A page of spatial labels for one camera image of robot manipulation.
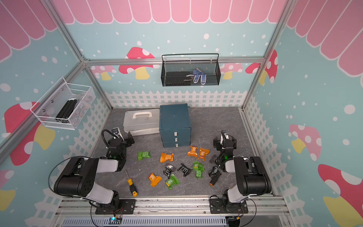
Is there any orange cookie pack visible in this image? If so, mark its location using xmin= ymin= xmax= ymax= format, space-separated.
xmin=187 ymin=146 xmax=199 ymax=158
xmin=160 ymin=152 xmax=174 ymax=163
xmin=198 ymin=148 xmax=210 ymax=161
xmin=148 ymin=173 xmax=162 ymax=187

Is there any orange cookie pack front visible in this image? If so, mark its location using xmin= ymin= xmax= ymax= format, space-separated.
xmin=148 ymin=173 xmax=162 ymax=187

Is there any teal drawer cabinet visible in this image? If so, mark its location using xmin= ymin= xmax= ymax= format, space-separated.
xmin=159 ymin=104 xmax=192 ymax=148

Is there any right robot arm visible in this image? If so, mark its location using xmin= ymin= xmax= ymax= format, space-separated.
xmin=209 ymin=130 xmax=272 ymax=212

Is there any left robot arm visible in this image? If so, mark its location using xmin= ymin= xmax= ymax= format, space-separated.
xmin=54 ymin=134 xmax=134 ymax=213

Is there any black cookie pack far right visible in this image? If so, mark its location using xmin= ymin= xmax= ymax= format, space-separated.
xmin=209 ymin=155 xmax=218 ymax=164

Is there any black cookie pack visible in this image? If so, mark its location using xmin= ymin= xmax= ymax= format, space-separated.
xmin=177 ymin=163 xmax=192 ymax=177
xmin=209 ymin=155 xmax=218 ymax=164
xmin=209 ymin=166 xmax=221 ymax=179
xmin=163 ymin=164 xmax=176 ymax=179

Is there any green cookie pack left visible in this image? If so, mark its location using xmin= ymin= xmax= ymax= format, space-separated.
xmin=138 ymin=151 xmax=151 ymax=161

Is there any green cookie pack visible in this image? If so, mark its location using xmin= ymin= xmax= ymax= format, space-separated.
xmin=192 ymin=161 xmax=205 ymax=178
xmin=165 ymin=174 xmax=180 ymax=190
xmin=138 ymin=151 xmax=151 ymax=161

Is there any grey plastic toolbox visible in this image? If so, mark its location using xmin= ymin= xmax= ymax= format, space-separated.
xmin=123 ymin=109 xmax=160 ymax=136

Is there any green cookie pack right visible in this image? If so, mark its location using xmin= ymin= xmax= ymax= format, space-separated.
xmin=192 ymin=161 xmax=205 ymax=178

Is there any orange black screwdriver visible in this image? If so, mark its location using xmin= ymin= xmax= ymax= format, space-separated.
xmin=209 ymin=171 xmax=222 ymax=186

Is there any black cookie pack centre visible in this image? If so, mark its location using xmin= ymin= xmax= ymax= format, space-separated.
xmin=177 ymin=163 xmax=192 ymax=177

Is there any yellow black screwdriver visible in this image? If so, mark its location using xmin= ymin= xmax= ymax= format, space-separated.
xmin=124 ymin=169 xmax=138 ymax=197

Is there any black cookie pack left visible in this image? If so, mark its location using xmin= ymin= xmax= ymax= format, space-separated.
xmin=163 ymin=164 xmax=176 ymax=179

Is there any black box in white basket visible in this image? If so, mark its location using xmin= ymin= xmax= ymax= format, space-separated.
xmin=55 ymin=98 xmax=78 ymax=124

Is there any green cookie pack front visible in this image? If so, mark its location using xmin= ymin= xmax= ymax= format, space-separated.
xmin=165 ymin=174 xmax=180 ymax=190

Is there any small green circuit board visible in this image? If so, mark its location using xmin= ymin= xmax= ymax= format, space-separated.
xmin=108 ymin=217 xmax=122 ymax=225

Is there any blue white item in basket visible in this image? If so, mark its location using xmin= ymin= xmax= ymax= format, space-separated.
xmin=184 ymin=68 xmax=207 ymax=85

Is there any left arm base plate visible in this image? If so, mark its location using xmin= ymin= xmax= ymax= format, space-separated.
xmin=95 ymin=199 xmax=136 ymax=215

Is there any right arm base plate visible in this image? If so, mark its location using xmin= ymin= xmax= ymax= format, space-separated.
xmin=209 ymin=197 xmax=249 ymax=215

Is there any white wire wall basket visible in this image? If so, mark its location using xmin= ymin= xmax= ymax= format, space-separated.
xmin=30 ymin=78 xmax=96 ymax=130

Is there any black wire wall basket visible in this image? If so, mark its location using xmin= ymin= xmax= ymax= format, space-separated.
xmin=161 ymin=53 xmax=221 ymax=87

